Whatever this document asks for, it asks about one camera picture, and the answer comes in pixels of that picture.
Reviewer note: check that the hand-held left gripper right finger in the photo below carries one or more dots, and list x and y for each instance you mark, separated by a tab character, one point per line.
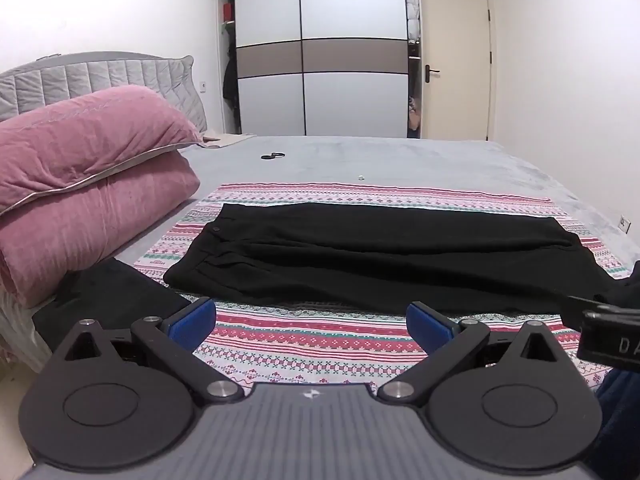
428	322

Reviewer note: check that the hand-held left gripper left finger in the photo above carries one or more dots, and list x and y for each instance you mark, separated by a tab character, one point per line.
192	321

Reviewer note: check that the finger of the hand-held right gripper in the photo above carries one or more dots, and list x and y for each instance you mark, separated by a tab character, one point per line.
575	306

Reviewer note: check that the black pants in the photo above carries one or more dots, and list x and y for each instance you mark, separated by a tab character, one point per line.
380	255

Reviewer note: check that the dark blue cloth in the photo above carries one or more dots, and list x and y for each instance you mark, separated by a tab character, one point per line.
620	425

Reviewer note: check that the striped patterned blanket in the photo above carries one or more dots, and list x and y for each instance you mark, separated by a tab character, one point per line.
300	340

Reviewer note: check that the bed with grey sheet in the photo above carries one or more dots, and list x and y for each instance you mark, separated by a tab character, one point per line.
425	162

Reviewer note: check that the folded pink quilt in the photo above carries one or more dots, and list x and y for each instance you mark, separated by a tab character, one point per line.
85	185

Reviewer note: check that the small black object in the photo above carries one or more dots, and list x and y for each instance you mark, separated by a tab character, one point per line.
272	155

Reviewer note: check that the beige cloth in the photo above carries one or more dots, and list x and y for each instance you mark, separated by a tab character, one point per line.
227	139

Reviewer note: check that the pink bag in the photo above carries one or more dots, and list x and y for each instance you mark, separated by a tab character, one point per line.
413	115

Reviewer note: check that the dark hanging clothes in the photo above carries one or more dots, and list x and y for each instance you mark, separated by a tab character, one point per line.
231	72

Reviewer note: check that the grey padded headboard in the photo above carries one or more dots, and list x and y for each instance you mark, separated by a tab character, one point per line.
125	72

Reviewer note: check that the cream room door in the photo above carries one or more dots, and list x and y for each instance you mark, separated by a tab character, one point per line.
457	60

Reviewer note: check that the sliding door wardrobe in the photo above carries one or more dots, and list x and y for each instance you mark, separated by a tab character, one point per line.
320	50

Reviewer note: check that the red box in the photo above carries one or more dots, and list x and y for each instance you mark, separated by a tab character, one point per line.
228	12

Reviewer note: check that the white bedding stack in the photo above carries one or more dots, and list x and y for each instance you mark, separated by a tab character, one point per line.
412	10

